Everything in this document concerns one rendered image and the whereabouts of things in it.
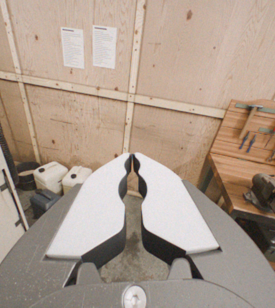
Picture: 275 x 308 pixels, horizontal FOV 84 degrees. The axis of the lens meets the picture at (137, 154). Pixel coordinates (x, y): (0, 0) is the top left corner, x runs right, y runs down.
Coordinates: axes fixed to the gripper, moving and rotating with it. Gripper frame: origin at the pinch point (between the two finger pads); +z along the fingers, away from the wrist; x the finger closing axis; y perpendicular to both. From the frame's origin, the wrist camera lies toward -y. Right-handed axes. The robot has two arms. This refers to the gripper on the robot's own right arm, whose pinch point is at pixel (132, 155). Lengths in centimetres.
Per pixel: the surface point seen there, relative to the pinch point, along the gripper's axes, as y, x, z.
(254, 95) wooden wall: 16, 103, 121
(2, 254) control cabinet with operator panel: 92, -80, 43
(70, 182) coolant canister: 104, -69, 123
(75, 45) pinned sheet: -23, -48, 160
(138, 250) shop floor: 147, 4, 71
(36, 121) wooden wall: 52, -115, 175
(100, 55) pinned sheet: -15, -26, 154
